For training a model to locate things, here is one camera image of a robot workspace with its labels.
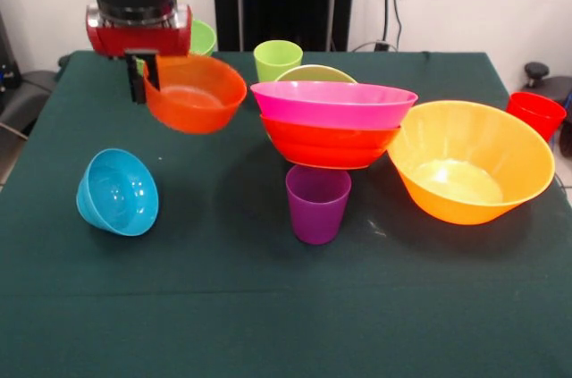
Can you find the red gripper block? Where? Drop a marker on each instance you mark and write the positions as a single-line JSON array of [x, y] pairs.
[[138, 38]]

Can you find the small red-orange bowl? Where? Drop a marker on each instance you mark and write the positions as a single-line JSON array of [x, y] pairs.
[[196, 114]]

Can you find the small blue bowl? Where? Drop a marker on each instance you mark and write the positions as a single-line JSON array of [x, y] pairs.
[[120, 195]]

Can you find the large pink bowl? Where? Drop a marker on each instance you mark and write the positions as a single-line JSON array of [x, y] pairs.
[[330, 105]]

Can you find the large red-orange bowl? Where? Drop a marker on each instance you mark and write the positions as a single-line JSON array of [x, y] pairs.
[[330, 145]]

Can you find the green cup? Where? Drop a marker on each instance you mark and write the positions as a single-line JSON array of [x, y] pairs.
[[277, 61]]

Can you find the black equipment box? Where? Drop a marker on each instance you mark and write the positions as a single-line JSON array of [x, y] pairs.
[[6, 56]]

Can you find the purple cup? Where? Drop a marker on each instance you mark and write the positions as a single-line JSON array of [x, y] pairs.
[[318, 208]]

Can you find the dark green tablecloth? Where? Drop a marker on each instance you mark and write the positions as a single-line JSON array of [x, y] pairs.
[[268, 306]]

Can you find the large orange bowl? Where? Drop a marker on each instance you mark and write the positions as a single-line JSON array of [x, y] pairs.
[[469, 163]]

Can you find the red cup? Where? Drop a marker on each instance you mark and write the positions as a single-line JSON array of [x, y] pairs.
[[538, 116]]

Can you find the grey pedestal leg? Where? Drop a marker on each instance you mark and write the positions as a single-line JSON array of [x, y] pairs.
[[27, 96], [536, 70]]

